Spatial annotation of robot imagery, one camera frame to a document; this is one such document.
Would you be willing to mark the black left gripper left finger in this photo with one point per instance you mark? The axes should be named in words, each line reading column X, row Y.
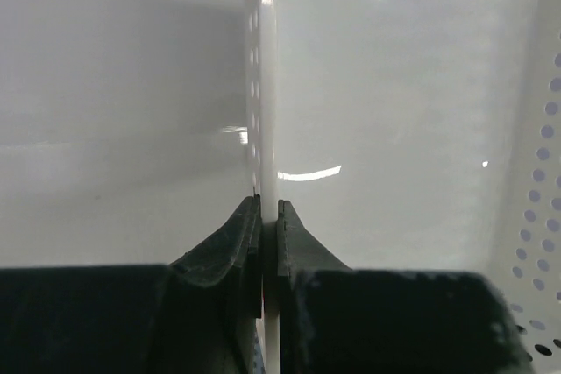
column 221, row 279

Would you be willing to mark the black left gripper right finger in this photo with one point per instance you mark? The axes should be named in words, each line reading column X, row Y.
column 315, row 306

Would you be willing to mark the white plastic basket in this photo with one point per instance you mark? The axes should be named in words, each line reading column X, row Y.
column 418, row 134

